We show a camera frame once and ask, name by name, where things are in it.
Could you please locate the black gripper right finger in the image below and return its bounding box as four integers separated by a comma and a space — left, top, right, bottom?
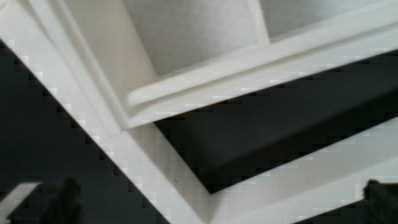
357, 179, 398, 224

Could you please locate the white cabinet body box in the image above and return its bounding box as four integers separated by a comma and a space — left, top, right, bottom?
0, 0, 398, 224

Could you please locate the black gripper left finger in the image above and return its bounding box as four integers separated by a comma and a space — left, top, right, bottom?
0, 178, 84, 224

